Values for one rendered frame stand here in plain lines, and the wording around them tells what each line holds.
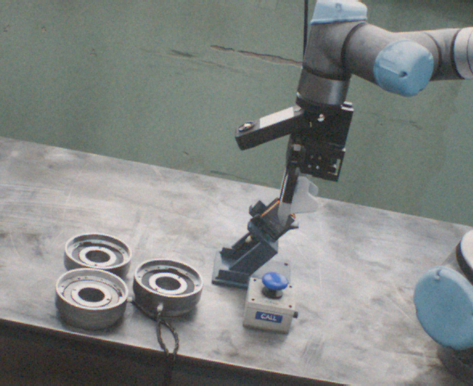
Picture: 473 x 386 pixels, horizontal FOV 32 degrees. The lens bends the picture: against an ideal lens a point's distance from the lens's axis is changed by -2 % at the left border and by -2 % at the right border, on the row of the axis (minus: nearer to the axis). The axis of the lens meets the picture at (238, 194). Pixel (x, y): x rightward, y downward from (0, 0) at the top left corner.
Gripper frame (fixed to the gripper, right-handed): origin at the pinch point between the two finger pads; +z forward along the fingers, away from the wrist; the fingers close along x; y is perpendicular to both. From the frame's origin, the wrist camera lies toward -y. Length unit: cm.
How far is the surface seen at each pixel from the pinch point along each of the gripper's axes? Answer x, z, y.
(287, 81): 149, 25, 7
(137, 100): 149, 42, -42
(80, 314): -24.1, 9.3, -26.1
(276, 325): -15.4, 10.8, 1.8
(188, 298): -15.9, 8.6, -11.7
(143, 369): 1.5, 37.1, -17.6
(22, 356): -2, 37, -39
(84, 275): -14.4, 9.0, -27.5
